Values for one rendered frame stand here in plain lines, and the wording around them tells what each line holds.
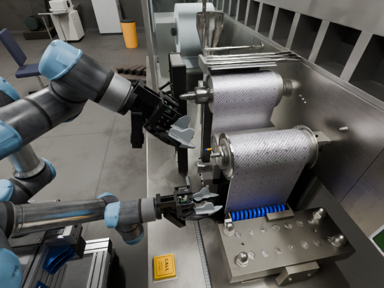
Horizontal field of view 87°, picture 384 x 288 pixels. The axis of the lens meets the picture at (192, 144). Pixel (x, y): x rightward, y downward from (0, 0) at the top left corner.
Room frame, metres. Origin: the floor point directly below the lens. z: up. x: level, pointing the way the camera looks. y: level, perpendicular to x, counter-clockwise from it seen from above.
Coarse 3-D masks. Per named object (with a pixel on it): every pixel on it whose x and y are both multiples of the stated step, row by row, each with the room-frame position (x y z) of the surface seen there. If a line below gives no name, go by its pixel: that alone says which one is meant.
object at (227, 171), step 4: (304, 132) 0.51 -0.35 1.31; (308, 136) 0.49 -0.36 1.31; (224, 140) 0.47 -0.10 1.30; (308, 140) 0.48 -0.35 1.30; (220, 144) 0.50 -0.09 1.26; (224, 144) 0.47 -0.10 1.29; (228, 148) 0.44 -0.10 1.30; (312, 148) 0.46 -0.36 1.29; (228, 152) 0.43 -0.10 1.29; (312, 152) 0.45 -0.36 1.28; (228, 156) 0.43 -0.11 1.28; (228, 160) 0.42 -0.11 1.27; (308, 160) 0.44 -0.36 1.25; (228, 164) 0.42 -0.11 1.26; (228, 168) 0.41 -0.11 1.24; (224, 172) 0.44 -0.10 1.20; (228, 172) 0.41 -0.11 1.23
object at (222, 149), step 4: (216, 148) 0.48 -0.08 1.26; (220, 148) 0.45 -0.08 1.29; (224, 148) 0.45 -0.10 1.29; (216, 152) 0.48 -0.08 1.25; (220, 152) 0.44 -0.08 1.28; (224, 152) 0.44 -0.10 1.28; (220, 156) 0.44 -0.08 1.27; (224, 156) 0.43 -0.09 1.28; (216, 160) 0.47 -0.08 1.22; (220, 160) 0.44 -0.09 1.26; (224, 160) 0.42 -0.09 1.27; (220, 164) 0.43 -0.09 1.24; (224, 164) 0.42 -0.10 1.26; (220, 168) 0.43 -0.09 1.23; (224, 168) 0.42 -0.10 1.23
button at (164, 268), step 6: (156, 258) 0.28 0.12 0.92; (162, 258) 0.28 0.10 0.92; (168, 258) 0.28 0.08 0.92; (156, 264) 0.26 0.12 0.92; (162, 264) 0.26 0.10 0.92; (168, 264) 0.26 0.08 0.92; (174, 264) 0.27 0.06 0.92; (156, 270) 0.25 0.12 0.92; (162, 270) 0.25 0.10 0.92; (168, 270) 0.25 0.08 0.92; (174, 270) 0.25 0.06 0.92; (156, 276) 0.23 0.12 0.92; (162, 276) 0.23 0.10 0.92; (168, 276) 0.23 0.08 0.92; (174, 276) 0.23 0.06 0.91
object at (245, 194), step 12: (240, 180) 0.40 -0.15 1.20; (252, 180) 0.41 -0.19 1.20; (264, 180) 0.42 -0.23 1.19; (276, 180) 0.42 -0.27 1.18; (288, 180) 0.43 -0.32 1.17; (228, 192) 0.40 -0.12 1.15; (240, 192) 0.40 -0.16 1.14; (252, 192) 0.41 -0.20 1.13; (264, 192) 0.42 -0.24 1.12; (276, 192) 0.43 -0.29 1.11; (288, 192) 0.43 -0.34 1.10; (228, 204) 0.40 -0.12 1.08; (240, 204) 0.41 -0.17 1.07; (252, 204) 0.41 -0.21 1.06; (264, 204) 0.42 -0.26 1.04; (276, 204) 0.43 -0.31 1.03
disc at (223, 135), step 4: (220, 136) 0.52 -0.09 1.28; (224, 136) 0.48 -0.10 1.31; (220, 140) 0.51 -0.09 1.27; (228, 140) 0.45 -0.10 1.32; (228, 144) 0.45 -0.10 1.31; (232, 148) 0.42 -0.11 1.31; (232, 152) 0.41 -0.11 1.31; (232, 156) 0.41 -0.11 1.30; (232, 160) 0.40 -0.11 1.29; (232, 164) 0.40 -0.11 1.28; (232, 168) 0.39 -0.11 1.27; (232, 172) 0.39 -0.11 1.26; (228, 176) 0.41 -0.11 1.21; (232, 176) 0.39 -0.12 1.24; (228, 180) 0.41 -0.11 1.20
